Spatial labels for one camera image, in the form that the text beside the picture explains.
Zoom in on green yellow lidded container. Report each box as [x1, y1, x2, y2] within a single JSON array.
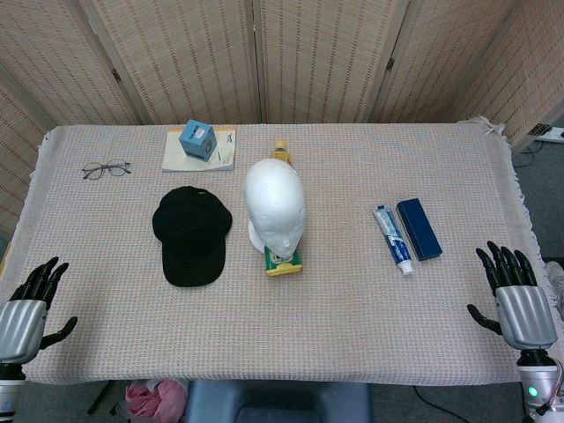
[[263, 244, 306, 278]]

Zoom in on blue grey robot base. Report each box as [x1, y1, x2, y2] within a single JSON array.
[[183, 379, 374, 423]]

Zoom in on yellow drink bottle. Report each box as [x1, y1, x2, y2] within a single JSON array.
[[269, 140, 293, 167]]

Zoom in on dark blue rectangular case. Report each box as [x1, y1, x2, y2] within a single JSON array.
[[396, 197, 443, 263]]

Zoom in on white foam mannequin head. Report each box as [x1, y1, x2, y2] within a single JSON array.
[[244, 159, 306, 258]]

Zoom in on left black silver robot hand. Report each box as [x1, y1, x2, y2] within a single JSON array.
[[0, 256, 78, 365]]

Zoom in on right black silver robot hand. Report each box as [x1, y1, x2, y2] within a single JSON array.
[[466, 240, 559, 352]]

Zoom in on blue white toothpaste tube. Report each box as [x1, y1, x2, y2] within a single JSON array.
[[372, 204, 416, 278]]

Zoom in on thin-framed eyeglasses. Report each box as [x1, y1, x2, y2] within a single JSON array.
[[81, 159, 131, 181]]

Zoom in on black floor cable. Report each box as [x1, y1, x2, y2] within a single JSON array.
[[412, 385, 525, 418]]

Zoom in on black baseball cap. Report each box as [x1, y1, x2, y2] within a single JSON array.
[[152, 185, 234, 289]]

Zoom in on white paperback book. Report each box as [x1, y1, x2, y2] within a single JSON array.
[[160, 125, 237, 174]]

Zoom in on pink plastic bag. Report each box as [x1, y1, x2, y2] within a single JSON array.
[[124, 378, 189, 423]]

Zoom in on bamboo folding screen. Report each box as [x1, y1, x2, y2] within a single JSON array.
[[0, 0, 564, 239]]

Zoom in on white power strip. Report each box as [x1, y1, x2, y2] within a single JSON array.
[[529, 123, 564, 143]]

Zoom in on woven beige tablecloth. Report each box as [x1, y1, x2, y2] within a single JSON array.
[[0, 115, 564, 389]]

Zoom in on blue cardboard box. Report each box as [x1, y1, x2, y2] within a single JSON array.
[[178, 118, 219, 165]]

